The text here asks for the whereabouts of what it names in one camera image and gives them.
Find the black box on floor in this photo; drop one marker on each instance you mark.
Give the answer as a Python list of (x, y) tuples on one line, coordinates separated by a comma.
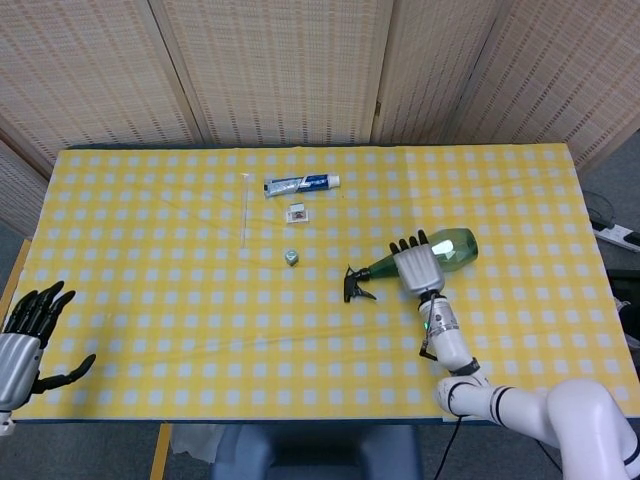
[(625, 285)]

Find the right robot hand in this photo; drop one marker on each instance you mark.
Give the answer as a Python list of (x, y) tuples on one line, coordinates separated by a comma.
[(420, 270)]

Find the blue white toothpaste tube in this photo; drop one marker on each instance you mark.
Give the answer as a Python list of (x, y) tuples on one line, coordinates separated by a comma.
[(302, 184)]

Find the yellow white checked tablecloth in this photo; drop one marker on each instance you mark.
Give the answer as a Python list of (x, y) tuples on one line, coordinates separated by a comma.
[(280, 320)]

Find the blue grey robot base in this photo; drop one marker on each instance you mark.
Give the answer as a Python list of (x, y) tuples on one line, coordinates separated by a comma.
[(320, 452)]

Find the clear plastic tube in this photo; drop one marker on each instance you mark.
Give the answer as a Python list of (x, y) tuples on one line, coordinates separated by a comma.
[(244, 210)]

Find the white power strip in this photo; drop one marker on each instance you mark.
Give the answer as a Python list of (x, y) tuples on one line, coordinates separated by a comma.
[(617, 234)]

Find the woven folding screen panel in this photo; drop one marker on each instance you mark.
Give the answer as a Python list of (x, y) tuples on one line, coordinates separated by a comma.
[(565, 80), (95, 75), (20, 195), (430, 75), (280, 70)]

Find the yellow wooden table leg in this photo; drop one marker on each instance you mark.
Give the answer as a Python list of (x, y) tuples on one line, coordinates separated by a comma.
[(161, 452)]

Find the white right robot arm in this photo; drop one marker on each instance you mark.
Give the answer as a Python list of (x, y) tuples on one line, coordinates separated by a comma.
[(525, 400)]

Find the small green cube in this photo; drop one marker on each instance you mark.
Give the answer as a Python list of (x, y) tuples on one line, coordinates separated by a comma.
[(291, 257)]

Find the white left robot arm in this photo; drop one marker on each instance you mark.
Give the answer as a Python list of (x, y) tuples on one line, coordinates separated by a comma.
[(4, 427)]

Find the green transparent spray bottle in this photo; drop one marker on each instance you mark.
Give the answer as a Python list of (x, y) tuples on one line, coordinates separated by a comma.
[(457, 247)]

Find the white mahjong tile standing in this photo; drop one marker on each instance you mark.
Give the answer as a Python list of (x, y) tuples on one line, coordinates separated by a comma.
[(298, 206)]

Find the white plastic sheet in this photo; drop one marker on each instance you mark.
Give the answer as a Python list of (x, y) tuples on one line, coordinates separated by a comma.
[(197, 442)]

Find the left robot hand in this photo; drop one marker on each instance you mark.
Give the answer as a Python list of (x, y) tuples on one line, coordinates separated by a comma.
[(22, 345)]

